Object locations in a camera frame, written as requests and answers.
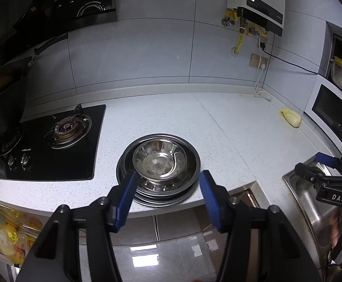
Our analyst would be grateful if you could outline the large steel bowl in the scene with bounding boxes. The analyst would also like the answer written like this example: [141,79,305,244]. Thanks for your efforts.
[119,134,201,197]

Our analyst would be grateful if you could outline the double wall outlet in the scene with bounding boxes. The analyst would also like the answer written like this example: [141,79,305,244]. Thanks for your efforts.
[250,53,269,69]

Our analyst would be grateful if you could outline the black range hood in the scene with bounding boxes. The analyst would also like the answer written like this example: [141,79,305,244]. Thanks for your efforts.
[54,0,117,30]

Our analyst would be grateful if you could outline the napa cabbage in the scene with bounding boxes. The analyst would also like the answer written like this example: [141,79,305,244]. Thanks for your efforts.
[280,109,302,128]

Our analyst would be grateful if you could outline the black gas stove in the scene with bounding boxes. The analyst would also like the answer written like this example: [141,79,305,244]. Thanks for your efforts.
[0,104,107,181]

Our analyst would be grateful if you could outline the wok with black handle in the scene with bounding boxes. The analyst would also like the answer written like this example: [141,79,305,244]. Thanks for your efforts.
[0,32,69,94]

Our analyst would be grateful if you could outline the small patterned steel bowl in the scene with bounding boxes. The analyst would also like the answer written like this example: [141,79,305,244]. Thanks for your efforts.
[133,145,188,183]

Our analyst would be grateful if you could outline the steel sink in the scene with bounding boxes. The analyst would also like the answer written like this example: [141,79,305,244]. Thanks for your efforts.
[282,156,342,271]

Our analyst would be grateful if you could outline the black power cable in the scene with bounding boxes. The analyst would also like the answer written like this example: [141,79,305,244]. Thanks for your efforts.
[260,43,327,75]

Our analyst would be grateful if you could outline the white microwave oven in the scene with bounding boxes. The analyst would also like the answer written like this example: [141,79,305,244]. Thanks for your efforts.
[304,75,342,165]

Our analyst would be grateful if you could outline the small plain steel bowl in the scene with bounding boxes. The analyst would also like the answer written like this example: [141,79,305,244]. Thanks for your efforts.
[133,139,187,181]

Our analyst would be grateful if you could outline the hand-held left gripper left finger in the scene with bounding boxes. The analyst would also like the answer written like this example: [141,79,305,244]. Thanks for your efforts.
[17,170,138,282]

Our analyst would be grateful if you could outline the white power cable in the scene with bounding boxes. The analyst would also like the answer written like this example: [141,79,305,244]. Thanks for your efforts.
[254,62,273,100]

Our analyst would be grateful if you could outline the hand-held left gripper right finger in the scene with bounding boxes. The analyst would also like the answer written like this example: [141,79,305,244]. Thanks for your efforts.
[200,170,316,282]

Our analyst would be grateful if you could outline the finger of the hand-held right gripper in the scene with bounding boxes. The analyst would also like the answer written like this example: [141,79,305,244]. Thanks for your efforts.
[315,152,342,177]
[294,162,325,188]

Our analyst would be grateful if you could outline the yellow gas hose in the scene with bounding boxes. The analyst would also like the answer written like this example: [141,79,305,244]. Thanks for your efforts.
[235,34,245,55]

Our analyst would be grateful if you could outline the medium steel plate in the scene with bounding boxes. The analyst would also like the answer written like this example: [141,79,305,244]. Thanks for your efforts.
[118,159,199,203]

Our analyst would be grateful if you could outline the white and black water heater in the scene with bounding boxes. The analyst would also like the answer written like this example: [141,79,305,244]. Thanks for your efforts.
[227,0,286,37]

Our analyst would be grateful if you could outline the yellow plastic bag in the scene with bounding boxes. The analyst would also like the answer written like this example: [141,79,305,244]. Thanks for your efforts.
[0,208,42,265]

